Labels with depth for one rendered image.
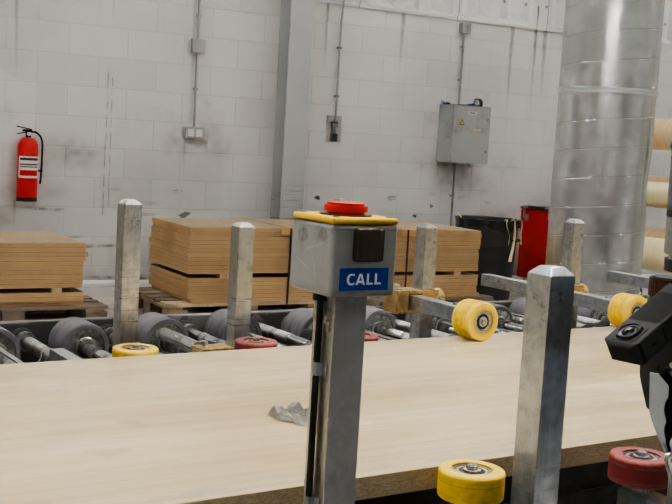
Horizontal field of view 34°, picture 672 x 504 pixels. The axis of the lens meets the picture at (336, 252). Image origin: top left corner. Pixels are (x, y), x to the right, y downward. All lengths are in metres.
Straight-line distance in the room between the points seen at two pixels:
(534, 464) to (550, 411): 0.06
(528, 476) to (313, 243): 0.37
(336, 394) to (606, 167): 4.50
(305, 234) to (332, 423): 0.17
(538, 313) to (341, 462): 0.27
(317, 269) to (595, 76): 4.54
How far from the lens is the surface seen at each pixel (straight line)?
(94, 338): 2.48
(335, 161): 9.25
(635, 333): 1.12
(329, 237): 0.94
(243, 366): 1.85
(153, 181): 8.60
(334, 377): 0.99
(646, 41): 5.52
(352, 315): 0.98
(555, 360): 1.16
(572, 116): 5.49
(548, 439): 1.17
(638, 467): 1.45
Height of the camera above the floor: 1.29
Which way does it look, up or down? 6 degrees down
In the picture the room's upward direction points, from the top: 3 degrees clockwise
